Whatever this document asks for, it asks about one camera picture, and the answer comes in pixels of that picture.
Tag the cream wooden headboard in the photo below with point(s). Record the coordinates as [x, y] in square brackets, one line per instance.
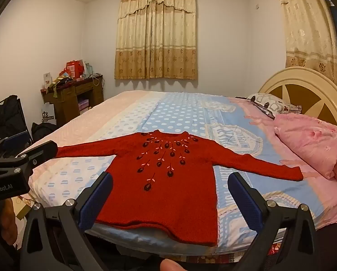
[298, 90]

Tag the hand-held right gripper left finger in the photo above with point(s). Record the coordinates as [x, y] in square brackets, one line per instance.
[96, 203]

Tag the black folding chair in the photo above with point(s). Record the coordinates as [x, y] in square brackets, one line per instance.
[7, 115]

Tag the red gift bag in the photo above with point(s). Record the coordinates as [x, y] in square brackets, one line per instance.
[74, 69]

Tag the patterned pillow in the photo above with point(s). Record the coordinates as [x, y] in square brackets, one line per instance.
[272, 104]

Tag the white card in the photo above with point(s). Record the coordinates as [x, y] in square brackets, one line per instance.
[47, 80]

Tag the person's right hand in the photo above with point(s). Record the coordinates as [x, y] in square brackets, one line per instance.
[171, 266]

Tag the red knitted sweater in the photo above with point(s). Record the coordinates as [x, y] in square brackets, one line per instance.
[162, 203]

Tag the pile of clothes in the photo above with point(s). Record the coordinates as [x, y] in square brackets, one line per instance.
[62, 82]

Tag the white paper bag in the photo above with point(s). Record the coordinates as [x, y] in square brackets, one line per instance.
[49, 114]

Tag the wide beige floral curtain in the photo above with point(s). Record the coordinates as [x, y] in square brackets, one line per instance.
[157, 34]

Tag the light blue box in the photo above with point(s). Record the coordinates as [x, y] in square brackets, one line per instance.
[89, 69]

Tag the pink quilt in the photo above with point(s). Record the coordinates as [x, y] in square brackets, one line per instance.
[306, 144]

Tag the pink box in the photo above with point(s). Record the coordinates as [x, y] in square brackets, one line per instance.
[83, 104]

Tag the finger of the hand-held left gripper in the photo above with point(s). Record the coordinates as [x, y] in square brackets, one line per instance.
[41, 149]
[2, 148]

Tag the gold box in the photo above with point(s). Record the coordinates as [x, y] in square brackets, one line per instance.
[24, 209]

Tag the narrow beige floral curtain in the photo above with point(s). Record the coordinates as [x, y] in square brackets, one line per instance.
[306, 28]

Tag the black bag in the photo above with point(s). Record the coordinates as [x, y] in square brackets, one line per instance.
[42, 131]

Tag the dark wooden desk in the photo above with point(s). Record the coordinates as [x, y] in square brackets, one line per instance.
[68, 101]

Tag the polka dot bed sheet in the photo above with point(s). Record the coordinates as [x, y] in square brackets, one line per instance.
[171, 113]

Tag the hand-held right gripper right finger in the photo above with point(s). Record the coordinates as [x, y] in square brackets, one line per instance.
[247, 203]

